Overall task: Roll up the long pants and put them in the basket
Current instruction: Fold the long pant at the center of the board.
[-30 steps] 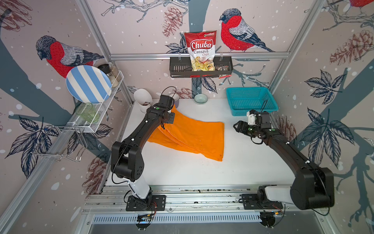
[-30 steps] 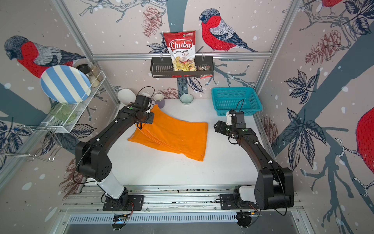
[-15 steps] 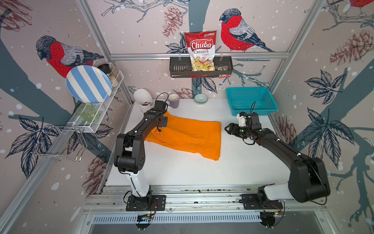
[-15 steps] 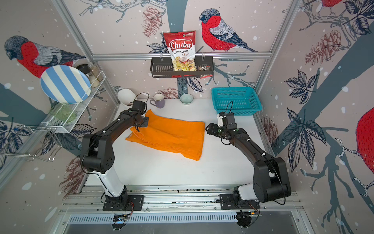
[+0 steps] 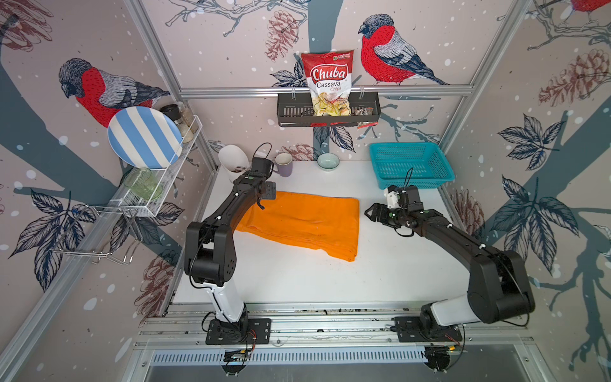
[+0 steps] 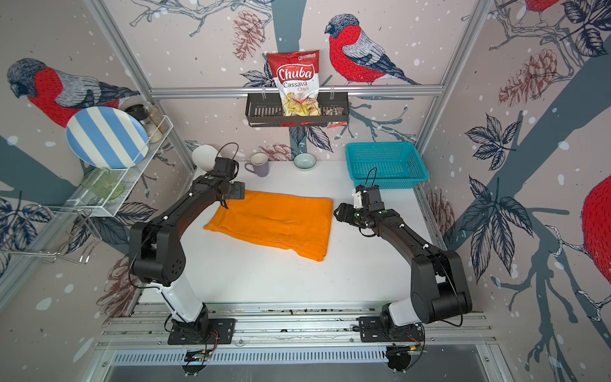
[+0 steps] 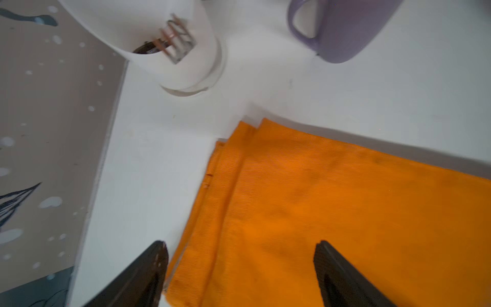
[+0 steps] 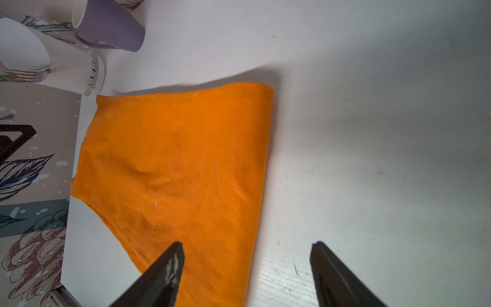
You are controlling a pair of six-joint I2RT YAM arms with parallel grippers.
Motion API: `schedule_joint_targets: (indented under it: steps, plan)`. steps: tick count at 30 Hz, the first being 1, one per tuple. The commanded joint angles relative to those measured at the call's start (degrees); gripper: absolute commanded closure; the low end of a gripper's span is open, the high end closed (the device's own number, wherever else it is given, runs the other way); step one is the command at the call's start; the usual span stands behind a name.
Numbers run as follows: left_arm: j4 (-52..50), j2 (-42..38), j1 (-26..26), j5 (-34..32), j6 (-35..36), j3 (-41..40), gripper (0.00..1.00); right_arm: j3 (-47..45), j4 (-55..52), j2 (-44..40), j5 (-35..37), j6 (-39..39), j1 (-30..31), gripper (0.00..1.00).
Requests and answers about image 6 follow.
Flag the orange long pants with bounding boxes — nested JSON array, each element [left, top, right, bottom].
[[204, 190, 334, 262]]

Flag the black wire wall basket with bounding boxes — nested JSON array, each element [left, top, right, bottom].
[[245, 92, 349, 127]]

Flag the teal plastic basket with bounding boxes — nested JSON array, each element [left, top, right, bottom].
[[345, 143, 429, 189]]

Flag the purple mug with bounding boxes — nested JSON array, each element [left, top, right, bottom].
[[244, 153, 270, 178]]

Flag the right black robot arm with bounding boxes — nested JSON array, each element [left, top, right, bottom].
[[334, 203, 473, 332]]

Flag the white tilted container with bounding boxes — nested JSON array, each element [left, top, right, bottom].
[[192, 145, 219, 178]]

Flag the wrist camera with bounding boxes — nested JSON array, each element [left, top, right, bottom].
[[211, 157, 240, 181], [352, 185, 385, 212]]

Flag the red cassava chips bag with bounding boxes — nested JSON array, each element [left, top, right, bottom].
[[267, 50, 321, 117]]

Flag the dark lid spice jar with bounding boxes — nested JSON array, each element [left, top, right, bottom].
[[124, 104, 151, 137]]

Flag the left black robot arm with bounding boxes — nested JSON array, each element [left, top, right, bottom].
[[128, 171, 245, 337]]

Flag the blue white striped plate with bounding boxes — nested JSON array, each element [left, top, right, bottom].
[[66, 107, 150, 170]]

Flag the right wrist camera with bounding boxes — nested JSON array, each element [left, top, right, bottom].
[[352, 185, 385, 212]]

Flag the aluminium frame crossbar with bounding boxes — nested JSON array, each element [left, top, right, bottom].
[[149, 84, 446, 100]]

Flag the white wire dish rack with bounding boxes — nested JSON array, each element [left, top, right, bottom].
[[49, 107, 173, 217]]

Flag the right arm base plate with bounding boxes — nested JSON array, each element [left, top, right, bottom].
[[352, 315, 425, 344]]

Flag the green glass cup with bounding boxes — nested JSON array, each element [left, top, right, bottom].
[[81, 168, 124, 201]]

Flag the small light green bowl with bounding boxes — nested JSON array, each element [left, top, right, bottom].
[[293, 153, 317, 171]]

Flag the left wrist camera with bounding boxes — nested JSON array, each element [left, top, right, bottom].
[[211, 157, 240, 181]]

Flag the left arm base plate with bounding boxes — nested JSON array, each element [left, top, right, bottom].
[[167, 318, 236, 345]]

